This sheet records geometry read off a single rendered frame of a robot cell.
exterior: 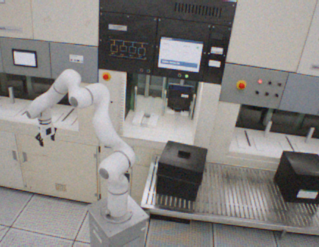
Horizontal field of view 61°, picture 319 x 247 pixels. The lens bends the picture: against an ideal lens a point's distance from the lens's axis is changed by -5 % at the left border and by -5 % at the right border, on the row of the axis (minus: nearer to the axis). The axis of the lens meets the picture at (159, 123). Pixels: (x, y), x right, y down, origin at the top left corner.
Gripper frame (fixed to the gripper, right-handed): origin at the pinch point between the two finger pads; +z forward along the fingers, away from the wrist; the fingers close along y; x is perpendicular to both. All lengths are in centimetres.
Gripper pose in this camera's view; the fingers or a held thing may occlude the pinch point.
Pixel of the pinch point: (47, 142)
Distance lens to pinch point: 195.8
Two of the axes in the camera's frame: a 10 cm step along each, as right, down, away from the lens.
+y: 5.2, -3.6, 7.8
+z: -0.9, 8.8, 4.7
